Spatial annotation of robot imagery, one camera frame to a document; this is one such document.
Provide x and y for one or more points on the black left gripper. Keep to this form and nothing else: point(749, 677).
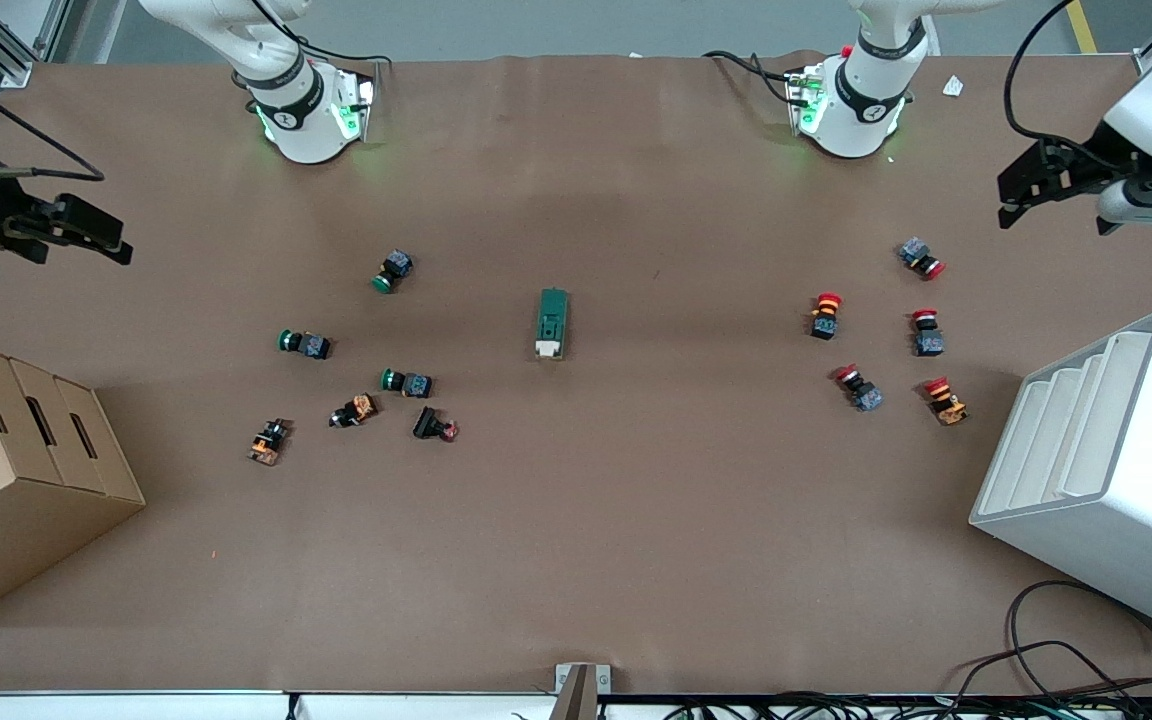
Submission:
point(1102, 162)

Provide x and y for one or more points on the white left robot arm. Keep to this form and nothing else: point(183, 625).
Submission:
point(861, 110)

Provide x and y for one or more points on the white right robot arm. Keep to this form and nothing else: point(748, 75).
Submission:
point(301, 120)

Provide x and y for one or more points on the silver arm base connector panel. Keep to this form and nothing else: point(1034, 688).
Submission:
point(356, 110)
point(804, 100)

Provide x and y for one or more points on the red mushroom button grey body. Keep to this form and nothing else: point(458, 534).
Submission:
point(927, 338)
point(862, 391)
point(918, 255)

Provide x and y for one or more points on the white paper scrap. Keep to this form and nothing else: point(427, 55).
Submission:
point(953, 86)

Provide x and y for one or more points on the red mushroom button orange body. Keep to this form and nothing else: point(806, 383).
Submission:
point(946, 402)
point(825, 318)

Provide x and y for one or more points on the brown cardboard box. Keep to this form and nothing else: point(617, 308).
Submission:
point(16, 480)

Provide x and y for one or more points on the black button orange body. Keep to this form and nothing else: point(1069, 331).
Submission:
point(356, 410)
point(268, 443)

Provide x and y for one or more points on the white stepped storage bin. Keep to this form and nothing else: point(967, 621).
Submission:
point(1116, 480)

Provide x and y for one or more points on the green push button switch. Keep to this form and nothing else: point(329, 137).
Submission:
point(395, 268)
point(308, 345)
point(410, 383)

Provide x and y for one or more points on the black switch red knob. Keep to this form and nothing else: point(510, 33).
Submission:
point(430, 424)

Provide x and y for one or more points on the white table edge rail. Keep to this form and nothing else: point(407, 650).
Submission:
point(136, 705)

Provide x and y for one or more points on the metal table edge bracket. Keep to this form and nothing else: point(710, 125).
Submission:
point(581, 690)

